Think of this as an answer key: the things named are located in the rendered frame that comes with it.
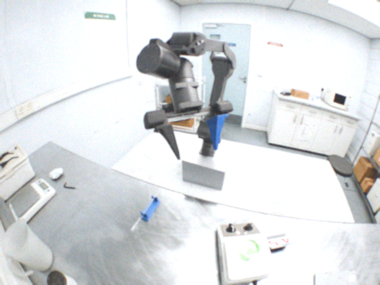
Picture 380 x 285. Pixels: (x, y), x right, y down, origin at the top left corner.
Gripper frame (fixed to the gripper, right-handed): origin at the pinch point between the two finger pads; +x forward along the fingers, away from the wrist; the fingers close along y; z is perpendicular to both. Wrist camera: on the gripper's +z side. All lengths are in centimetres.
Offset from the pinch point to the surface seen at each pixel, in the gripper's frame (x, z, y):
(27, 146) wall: -22, 82, 101
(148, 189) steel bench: 16.3, 35.8, 11.3
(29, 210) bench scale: 14, 31, 69
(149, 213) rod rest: 22.4, 24.4, 13.6
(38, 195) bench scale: 9, 37, 64
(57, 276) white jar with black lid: 28, 3, 45
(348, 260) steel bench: 54, -22, -40
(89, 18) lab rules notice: -131, 85, 41
